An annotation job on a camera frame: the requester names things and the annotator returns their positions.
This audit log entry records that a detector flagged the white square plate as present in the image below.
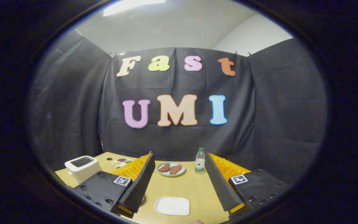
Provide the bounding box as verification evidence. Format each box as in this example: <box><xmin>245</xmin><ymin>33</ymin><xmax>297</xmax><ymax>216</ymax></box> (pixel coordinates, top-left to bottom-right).
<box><xmin>154</xmin><ymin>197</ymin><xmax>190</xmax><ymax>216</ymax></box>

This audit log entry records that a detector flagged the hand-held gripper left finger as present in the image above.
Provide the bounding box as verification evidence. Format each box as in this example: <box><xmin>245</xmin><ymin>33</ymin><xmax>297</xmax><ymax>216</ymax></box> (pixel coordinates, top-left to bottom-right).
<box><xmin>72</xmin><ymin>152</ymin><xmax>156</xmax><ymax>219</ymax></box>

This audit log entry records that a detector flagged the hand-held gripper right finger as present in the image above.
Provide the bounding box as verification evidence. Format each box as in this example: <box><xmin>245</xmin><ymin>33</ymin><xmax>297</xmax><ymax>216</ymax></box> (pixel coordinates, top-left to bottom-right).
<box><xmin>204</xmin><ymin>152</ymin><xmax>291</xmax><ymax>218</ymax></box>

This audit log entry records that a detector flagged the pale green plate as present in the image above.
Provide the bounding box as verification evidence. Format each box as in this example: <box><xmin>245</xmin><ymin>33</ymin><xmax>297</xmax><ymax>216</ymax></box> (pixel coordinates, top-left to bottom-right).
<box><xmin>156</xmin><ymin>161</ymin><xmax>186</xmax><ymax>177</ymax></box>

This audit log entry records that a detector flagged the white toaster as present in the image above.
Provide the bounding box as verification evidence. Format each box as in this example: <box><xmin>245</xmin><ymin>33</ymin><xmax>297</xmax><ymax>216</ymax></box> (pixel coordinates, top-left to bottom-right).
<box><xmin>64</xmin><ymin>156</ymin><xmax>102</xmax><ymax>184</ymax></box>

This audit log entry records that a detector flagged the black backdrop cloth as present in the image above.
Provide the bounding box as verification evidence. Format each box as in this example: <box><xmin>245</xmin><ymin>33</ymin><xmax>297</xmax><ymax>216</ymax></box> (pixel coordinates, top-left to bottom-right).
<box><xmin>27</xmin><ymin>28</ymin><xmax>328</xmax><ymax>184</ymax></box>

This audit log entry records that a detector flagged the clear water bottle green cap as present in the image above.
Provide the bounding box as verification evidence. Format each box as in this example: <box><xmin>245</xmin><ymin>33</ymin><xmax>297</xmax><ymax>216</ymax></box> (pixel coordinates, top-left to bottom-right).
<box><xmin>195</xmin><ymin>147</ymin><xmax>206</xmax><ymax>172</ymax></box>

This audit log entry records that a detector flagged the ceiling light panel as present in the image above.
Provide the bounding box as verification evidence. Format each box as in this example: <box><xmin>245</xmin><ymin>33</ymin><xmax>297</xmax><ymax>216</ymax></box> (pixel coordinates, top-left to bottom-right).
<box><xmin>103</xmin><ymin>0</ymin><xmax>167</xmax><ymax>17</ymax></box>

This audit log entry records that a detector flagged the white divided seasoning tray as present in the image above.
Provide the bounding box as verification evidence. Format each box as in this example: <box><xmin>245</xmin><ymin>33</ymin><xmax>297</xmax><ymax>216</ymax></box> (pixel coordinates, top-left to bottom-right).
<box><xmin>112</xmin><ymin>158</ymin><xmax>133</xmax><ymax>168</ymax></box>

